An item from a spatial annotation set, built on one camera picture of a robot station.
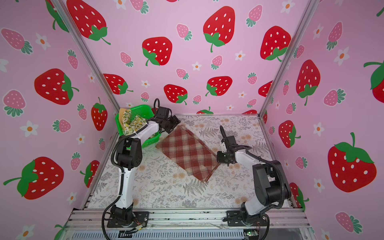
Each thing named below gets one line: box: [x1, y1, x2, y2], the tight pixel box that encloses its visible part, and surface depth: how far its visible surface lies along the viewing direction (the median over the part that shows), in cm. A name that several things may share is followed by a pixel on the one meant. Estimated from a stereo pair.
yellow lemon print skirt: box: [122, 108, 147, 136], surface depth 103 cm
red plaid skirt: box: [156, 125, 221, 183], surface depth 99 cm
